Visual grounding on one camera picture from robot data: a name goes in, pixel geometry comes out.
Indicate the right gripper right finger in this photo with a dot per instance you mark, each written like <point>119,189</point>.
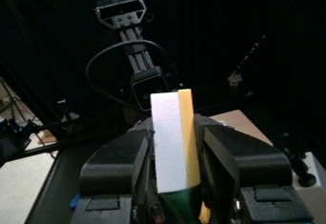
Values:
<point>250,164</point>

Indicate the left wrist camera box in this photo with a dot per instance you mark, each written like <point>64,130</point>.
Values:
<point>148,91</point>

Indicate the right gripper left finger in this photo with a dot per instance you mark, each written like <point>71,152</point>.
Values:
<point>113,164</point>

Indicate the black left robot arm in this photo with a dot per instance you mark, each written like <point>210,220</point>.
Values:
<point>120,8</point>

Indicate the dark green sushi wrap band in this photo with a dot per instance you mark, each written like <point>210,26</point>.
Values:
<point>180,204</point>

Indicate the brown wooden board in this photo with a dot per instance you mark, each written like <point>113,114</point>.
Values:
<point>242,124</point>

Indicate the red and blue toy spoon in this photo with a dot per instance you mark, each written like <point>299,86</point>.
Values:
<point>75,200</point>

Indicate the dark blue floor equipment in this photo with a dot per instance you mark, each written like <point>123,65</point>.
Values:
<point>11,132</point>

